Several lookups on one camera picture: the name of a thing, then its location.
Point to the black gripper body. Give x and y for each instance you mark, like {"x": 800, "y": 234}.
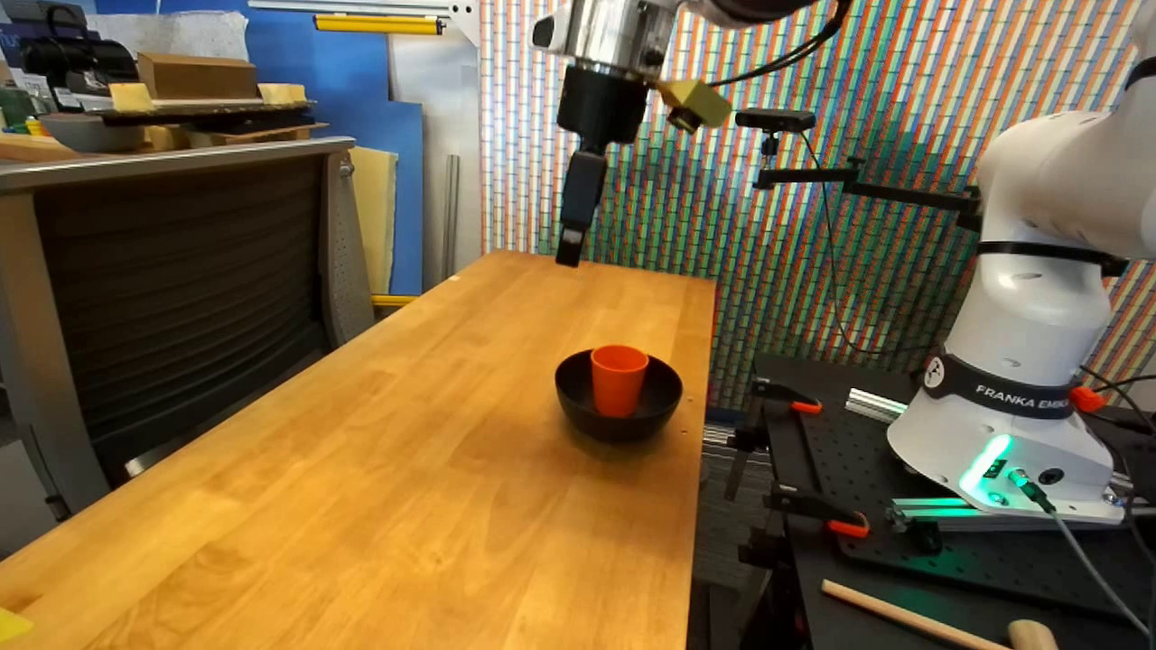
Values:
{"x": 605, "y": 111}

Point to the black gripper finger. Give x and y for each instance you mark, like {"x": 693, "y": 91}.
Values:
{"x": 594, "y": 192}
{"x": 577, "y": 203}

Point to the orange plastic cup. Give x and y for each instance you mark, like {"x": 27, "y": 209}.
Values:
{"x": 620, "y": 381}

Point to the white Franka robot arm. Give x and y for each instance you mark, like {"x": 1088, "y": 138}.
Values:
{"x": 1036, "y": 327}

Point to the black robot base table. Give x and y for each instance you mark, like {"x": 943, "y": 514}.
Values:
{"x": 842, "y": 579}

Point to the black bowl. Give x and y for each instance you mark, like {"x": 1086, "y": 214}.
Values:
{"x": 579, "y": 401}

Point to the beige foam panel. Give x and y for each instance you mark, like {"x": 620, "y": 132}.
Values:
{"x": 372, "y": 217}

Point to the yellow strip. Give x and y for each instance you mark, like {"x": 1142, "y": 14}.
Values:
{"x": 393, "y": 303}

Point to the yellow bar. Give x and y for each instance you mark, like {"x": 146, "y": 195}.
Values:
{"x": 377, "y": 23}

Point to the blue board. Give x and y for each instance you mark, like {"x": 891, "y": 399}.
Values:
{"x": 348, "y": 84}

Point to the pale yellow foam slab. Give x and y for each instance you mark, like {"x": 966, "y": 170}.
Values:
{"x": 280, "y": 96}

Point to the short aluminium bar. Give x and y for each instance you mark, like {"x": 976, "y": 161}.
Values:
{"x": 876, "y": 407}

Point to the black shelf tray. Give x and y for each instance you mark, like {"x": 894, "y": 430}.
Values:
{"x": 202, "y": 117}

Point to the brown wooden box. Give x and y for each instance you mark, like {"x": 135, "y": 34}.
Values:
{"x": 199, "y": 73}

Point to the grey mesh office chair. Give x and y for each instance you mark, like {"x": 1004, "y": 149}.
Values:
{"x": 182, "y": 303}

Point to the black device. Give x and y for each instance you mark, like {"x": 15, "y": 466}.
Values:
{"x": 75, "y": 56}

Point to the red knob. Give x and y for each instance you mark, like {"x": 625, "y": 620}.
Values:
{"x": 1088, "y": 399}

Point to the yellow tape piece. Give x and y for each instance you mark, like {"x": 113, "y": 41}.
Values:
{"x": 13, "y": 629}

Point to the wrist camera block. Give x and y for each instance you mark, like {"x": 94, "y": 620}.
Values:
{"x": 695, "y": 102}

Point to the black camera on boom mount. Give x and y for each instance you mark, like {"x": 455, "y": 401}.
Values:
{"x": 867, "y": 186}

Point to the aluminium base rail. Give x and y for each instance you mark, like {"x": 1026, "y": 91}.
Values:
{"x": 925, "y": 512}

